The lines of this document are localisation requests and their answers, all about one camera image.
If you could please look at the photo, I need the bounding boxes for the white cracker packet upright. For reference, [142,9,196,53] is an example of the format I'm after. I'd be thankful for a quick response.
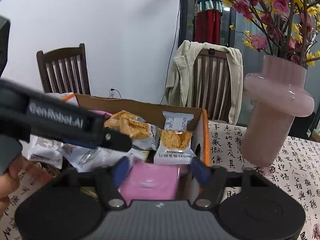
[163,111,194,131]

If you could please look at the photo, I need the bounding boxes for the beige jacket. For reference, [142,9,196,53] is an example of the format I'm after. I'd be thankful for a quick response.
[164,40,244,125]

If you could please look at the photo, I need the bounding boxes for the dark wooden chair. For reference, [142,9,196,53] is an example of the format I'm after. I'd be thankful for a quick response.
[36,43,91,95]

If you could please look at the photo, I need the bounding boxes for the white silver packet in box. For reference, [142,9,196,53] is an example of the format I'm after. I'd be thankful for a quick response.
[59,144,128,172]

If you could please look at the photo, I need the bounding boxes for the pink glass vase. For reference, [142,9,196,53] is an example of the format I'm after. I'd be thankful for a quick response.
[240,55,315,167]

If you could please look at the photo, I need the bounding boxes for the pink snack packet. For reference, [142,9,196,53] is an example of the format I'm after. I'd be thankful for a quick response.
[119,162,188,204]

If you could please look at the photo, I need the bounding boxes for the person's left hand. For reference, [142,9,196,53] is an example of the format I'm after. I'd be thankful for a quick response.
[0,154,23,217]

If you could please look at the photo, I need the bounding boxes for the yellow and pink flower branches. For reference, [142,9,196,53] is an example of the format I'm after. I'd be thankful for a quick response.
[221,0,319,68]

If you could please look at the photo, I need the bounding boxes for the red blue hanging garment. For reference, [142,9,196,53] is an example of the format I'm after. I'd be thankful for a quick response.
[194,0,223,44]

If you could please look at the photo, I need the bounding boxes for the red orange cardboard box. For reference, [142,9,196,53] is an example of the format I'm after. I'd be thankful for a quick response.
[61,95,208,202]

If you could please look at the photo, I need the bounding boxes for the orange cracker snack packet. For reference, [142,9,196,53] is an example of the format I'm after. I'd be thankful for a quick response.
[104,110,159,151]

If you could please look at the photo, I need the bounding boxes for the wooden chair with jacket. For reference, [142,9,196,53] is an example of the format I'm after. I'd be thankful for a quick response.
[189,49,231,123]

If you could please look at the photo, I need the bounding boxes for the silver white snack packet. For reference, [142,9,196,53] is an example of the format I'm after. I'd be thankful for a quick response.
[27,135,63,169]

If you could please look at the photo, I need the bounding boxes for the dark glass sliding door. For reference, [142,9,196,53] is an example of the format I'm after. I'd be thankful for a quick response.
[178,0,319,132]

